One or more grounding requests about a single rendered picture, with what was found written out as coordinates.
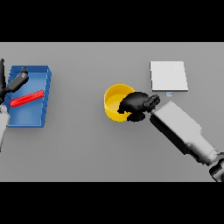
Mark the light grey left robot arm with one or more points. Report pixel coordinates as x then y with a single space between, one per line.
3 122

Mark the pale square measuring scale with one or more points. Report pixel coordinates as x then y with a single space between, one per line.
168 75

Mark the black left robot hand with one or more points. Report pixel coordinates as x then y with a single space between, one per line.
17 82

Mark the blue tray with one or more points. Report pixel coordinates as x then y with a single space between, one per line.
29 110

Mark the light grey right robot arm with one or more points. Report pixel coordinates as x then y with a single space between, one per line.
183 131

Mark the red beaker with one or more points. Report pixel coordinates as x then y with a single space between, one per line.
26 98

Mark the yellow bowl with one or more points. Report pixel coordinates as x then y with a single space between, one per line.
112 102

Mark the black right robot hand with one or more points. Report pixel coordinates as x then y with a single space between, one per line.
137 103

